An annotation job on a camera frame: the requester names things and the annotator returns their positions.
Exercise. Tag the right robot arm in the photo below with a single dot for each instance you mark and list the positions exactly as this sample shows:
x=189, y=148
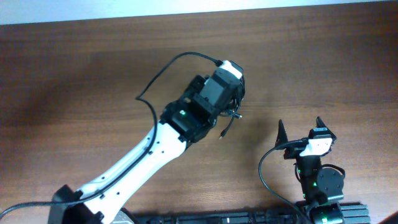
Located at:
x=322, y=184

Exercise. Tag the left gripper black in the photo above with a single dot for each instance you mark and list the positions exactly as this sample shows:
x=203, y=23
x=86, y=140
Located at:
x=228, y=99

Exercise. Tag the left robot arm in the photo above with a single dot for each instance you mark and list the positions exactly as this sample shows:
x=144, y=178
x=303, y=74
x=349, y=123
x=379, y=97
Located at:
x=183, y=123

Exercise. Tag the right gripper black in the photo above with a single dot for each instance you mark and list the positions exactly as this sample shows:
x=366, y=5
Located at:
x=293, y=152

